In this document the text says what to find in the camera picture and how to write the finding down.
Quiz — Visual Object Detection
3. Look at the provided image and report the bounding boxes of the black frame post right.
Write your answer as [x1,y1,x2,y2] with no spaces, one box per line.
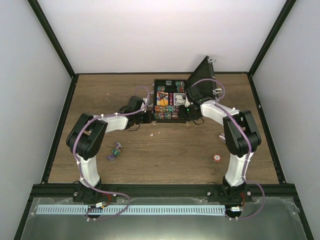
[248,0,296,77]

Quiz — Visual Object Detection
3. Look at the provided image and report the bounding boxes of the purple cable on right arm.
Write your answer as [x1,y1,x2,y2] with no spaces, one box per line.
[188,77,265,221]

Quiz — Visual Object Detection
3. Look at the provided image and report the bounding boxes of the black frame rail left side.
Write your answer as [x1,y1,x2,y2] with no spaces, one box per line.
[40,74,79,184]

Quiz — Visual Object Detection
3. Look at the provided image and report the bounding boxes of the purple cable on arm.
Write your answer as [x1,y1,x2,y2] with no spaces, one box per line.
[71,85,154,222]
[188,77,265,221]

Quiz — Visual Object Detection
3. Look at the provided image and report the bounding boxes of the chips in case back slot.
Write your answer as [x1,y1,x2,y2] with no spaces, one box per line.
[175,81,185,93]

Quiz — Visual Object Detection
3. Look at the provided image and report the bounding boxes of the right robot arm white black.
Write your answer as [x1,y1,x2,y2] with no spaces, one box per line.
[178,85,262,202]

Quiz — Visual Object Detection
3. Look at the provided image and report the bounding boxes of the white dealer button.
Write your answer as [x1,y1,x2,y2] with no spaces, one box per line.
[175,95,186,105]

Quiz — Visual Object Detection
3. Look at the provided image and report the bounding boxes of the chips row in case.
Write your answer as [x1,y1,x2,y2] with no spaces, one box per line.
[154,105,179,113]
[154,112,179,120]

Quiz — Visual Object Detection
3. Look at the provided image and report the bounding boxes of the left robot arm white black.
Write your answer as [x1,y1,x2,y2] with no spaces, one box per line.
[66,96,151,202]

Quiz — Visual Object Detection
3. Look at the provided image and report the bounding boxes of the black frame post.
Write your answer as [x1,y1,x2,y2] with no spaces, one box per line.
[248,0,296,77]
[27,0,76,78]

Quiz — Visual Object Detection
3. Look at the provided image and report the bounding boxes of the striped chip roll by arm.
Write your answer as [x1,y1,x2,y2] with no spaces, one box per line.
[219,133,226,143]

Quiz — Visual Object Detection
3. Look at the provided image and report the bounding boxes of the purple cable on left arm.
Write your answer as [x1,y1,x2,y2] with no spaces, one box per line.
[71,85,154,222]

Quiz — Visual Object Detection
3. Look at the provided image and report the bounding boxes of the black frame rail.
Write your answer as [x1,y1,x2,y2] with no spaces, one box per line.
[247,73,287,184]
[40,74,79,184]

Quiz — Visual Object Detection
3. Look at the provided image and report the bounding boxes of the orange poker chip flat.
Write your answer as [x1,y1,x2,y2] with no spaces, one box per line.
[212,154,221,163]

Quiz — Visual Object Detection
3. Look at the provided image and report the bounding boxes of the black front mounting rail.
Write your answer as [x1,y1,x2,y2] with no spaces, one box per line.
[29,183,298,203]

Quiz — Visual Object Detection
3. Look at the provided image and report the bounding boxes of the blue playing card deck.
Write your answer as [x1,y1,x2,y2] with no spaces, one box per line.
[173,92,186,106]

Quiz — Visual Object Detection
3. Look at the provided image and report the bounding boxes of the black poker set case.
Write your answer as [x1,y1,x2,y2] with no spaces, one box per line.
[151,56,223,123]

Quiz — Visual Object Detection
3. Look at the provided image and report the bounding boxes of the light blue slotted cable duct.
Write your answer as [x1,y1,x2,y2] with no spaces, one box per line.
[36,204,226,216]

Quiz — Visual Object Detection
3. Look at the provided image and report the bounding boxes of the red dice in case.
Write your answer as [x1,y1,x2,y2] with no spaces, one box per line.
[168,92,174,106]

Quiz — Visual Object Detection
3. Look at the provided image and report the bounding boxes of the metal sheet front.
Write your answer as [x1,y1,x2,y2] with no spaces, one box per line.
[21,197,307,240]

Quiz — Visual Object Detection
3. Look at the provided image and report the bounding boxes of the black frame rail right side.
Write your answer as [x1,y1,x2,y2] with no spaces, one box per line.
[247,73,287,184]

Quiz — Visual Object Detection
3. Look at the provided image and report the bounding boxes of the black frame post left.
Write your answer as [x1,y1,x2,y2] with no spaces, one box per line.
[27,0,76,78]

